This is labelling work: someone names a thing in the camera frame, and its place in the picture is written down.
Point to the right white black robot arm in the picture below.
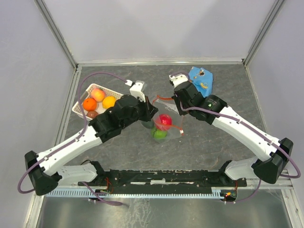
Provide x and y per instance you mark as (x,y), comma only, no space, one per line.
(270,153)

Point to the dark green avocado toy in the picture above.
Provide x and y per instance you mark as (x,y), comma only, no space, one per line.
(148,124)

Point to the red apple toy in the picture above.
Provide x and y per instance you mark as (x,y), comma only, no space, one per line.
(163,122)

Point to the clear zip bag orange zipper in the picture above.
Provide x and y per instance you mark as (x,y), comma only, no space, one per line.
(167,106)

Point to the peach toy fruit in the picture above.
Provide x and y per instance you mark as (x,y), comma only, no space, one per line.
(98,94)

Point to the yellow lemon toy fruit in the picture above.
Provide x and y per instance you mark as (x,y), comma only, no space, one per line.
(108,102)

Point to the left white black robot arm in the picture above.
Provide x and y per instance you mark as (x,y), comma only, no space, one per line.
(46,169)

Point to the green watermelon toy ball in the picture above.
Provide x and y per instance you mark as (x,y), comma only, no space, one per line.
(158,134)

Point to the brown kiwi toy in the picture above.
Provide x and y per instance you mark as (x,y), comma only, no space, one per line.
(92,114)

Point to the blue patterned cloth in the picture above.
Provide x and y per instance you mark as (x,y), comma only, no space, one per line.
(202,79)

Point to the light blue cable duct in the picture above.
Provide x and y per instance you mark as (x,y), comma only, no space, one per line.
(86,193)

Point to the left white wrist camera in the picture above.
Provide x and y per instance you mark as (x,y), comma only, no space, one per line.
(136,89)

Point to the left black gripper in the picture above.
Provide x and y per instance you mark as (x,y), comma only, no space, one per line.
(150,109)

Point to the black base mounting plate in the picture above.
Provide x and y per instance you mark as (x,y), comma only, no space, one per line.
(194,181)

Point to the white perforated plastic basket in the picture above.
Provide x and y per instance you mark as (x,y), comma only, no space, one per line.
(87,94)

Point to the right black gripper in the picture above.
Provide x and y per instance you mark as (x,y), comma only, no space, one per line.
(177,101)

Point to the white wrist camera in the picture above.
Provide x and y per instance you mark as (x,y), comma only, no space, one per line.
(178,78)
(136,89)

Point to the orange toy fruit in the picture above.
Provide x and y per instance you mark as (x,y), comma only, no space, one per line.
(89,104)

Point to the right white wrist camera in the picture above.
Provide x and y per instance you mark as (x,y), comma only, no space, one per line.
(178,78)

